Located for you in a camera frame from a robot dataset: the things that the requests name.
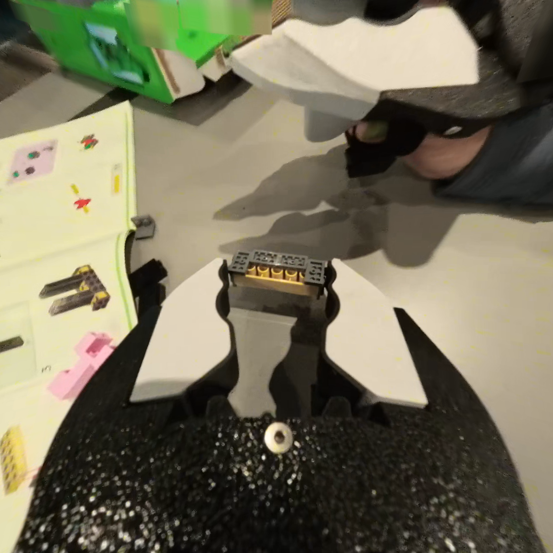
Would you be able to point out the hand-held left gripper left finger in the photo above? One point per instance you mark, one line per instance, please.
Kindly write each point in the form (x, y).
(181, 341)

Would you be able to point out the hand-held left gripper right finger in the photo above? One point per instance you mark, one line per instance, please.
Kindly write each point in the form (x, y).
(371, 345)

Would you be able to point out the person's right forearm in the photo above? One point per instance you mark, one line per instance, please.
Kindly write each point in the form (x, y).
(514, 164)

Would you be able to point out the person's right hand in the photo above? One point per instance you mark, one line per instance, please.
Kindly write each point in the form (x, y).
(445, 155)

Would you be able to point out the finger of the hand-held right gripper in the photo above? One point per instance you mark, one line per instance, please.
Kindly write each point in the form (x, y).
(311, 82)
(389, 52)

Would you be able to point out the grey desk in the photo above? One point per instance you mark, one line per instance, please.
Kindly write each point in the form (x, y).
(475, 268)

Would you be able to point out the pale green instruction booklet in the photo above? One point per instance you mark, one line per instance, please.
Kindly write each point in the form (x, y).
(52, 242)

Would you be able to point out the grey and yellow brick assembly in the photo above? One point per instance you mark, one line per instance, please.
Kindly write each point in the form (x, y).
(276, 270)

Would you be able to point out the green cardboard box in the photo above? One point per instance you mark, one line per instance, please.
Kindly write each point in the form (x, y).
(69, 52)

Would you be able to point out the pink brick assembly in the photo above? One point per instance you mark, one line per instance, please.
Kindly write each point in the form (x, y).
(84, 367)

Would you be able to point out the black brick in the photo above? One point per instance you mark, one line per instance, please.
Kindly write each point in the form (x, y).
(149, 281)

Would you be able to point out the small grey brick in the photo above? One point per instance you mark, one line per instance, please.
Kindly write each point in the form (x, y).
(143, 225)

